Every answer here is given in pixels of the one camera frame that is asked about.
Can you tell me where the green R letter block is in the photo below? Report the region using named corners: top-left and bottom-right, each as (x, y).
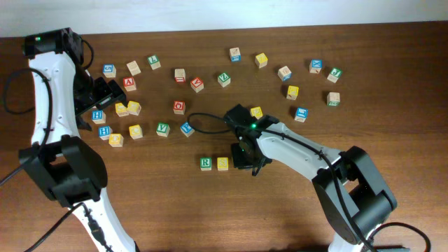
top-left (199, 157), bottom-right (212, 171)

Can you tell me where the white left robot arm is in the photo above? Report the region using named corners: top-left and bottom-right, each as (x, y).
top-left (19, 28), bottom-right (139, 251)

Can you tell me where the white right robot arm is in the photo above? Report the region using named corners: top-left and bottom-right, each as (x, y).
top-left (224, 104), bottom-right (398, 251)

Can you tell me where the blue H block upper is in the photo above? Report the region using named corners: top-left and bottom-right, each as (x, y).
top-left (92, 110), bottom-right (106, 124)

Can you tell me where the blue h block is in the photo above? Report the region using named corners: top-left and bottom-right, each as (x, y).
top-left (92, 110), bottom-right (106, 124)
top-left (98, 126), bottom-right (113, 140)

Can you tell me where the blue H block lower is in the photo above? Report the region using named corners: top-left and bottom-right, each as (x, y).
top-left (98, 126), bottom-right (113, 140)

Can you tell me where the blue S letter block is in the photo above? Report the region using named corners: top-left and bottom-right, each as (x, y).
top-left (102, 64), bottom-right (116, 78)

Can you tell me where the yellow block left pair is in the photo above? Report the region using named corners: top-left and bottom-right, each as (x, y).
top-left (115, 102), bottom-right (129, 117)

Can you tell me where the yellow block pair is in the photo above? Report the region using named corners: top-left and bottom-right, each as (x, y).
top-left (115, 102), bottom-right (129, 117)
top-left (127, 101), bottom-right (141, 116)

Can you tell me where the yellow block bottom left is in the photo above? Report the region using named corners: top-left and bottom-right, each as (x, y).
top-left (108, 134), bottom-right (124, 147)

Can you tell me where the red A letter block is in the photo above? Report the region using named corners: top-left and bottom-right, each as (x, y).
top-left (123, 77), bottom-right (137, 92)

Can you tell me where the yellow umbrella picture block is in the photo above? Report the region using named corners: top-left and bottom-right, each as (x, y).
top-left (250, 106), bottom-right (263, 120)

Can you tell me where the yellow block right pair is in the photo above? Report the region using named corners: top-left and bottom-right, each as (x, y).
top-left (127, 101), bottom-right (141, 116)

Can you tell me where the plain wooden block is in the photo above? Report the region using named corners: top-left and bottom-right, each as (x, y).
top-left (127, 61), bottom-right (141, 76)

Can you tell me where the yellow C letter block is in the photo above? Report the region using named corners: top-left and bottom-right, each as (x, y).
top-left (129, 125), bottom-right (143, 139)

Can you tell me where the blue P letter block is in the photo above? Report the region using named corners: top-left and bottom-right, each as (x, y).
top-left (180, 122), bottom-right (195, 137)

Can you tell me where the blue T letter block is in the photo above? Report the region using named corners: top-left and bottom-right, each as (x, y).
top-left (294, 107), bottom-right (309, 123)

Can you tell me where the green L letter block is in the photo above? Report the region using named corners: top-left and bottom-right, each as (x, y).
top-left (148, 55), bottom-right (161, 70)

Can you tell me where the yellow pencil picture block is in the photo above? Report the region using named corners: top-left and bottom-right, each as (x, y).
top-left (286, 85), bottom-right (300, 100)

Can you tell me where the green Z letter block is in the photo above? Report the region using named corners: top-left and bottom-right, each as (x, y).
top-left (218, 72), bottom-right (231, 88)

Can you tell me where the green V letter block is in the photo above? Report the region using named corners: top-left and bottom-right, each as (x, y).
top-left (156, 122), bottom-right (170, 137)

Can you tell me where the red O letter block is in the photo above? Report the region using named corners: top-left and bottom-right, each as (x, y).
top-left (173, 101), bottom-right (186, 115)

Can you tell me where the red V letter block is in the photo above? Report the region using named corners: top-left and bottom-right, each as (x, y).
top-left (190, 77), bottom-right (204, 92)

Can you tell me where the blue D side block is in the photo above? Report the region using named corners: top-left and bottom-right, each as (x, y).
top-left (277, 66), bottom-right (292, 81)

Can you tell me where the red I letter block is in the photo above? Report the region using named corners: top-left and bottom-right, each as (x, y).
top-left (174, 69), bottom-right (186, 83)

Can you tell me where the yellow top block far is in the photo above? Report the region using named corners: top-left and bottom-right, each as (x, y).
top-left (255, 52), bottom-right (268, 69)

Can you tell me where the blue L side block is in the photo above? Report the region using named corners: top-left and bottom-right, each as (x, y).
top-left (230, 48), bottom-right (241, 62)

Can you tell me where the green R side block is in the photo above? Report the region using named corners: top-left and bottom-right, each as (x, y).
top-left (326, 92), bottom-right (340, 106)

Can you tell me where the blue X letter block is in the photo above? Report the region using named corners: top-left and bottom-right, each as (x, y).
top-left (309, 59), bottom-right (323, 74)

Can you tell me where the green J letter block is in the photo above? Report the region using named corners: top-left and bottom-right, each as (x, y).
top-left (327, 67), bottom-right (343, 83)

